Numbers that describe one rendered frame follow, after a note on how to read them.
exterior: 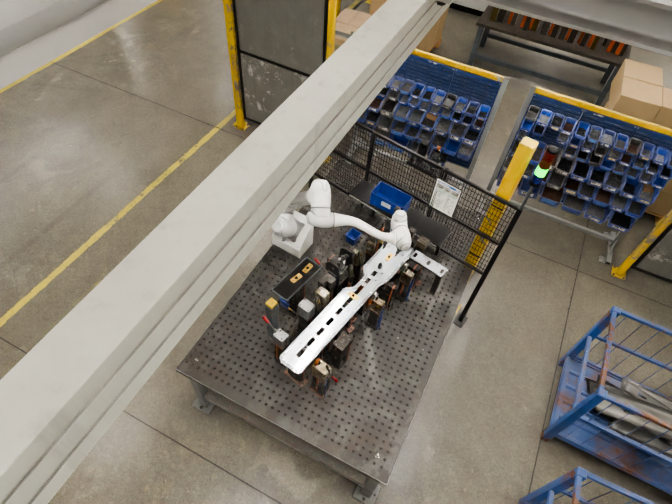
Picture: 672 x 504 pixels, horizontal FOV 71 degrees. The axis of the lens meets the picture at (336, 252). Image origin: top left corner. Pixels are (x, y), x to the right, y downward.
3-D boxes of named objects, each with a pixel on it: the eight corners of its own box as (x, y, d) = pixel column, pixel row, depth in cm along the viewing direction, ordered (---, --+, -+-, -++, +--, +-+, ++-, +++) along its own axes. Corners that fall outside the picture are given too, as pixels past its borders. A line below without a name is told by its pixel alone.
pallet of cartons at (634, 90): (664, 185, 595) (744, 90, 490) (664, 227, 549) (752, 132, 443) (568, 154, 620) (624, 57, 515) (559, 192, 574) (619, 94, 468)
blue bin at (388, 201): (400, 219, 388) (403, 208, 378) (368, 203, 397) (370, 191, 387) (409, 207, 397) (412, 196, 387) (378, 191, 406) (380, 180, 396)
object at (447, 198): (452, 218, 376) (462, 190, 352) (427, 205, 384) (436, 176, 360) (453, 217, 377) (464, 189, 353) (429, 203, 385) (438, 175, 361)
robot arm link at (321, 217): (334, 227, 318) (334, 207, 318) (307, 227, 315) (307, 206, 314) (330, 228, 331) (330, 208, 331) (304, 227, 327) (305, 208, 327)
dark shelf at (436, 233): (437, 249, 375) (438, 246, 373) (347, 194, 405) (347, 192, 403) (451, 233, 386) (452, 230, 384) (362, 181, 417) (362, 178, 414)
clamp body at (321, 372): (323, 401, 324) (326, 379, 295) (307, 388, 329) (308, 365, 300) (333, 389, 329) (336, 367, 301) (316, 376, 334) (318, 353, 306)
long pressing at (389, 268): (301, 379, 302) (301, 378, 301) (275, 358, 310) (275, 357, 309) (415, 250, 374) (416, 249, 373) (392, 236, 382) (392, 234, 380)
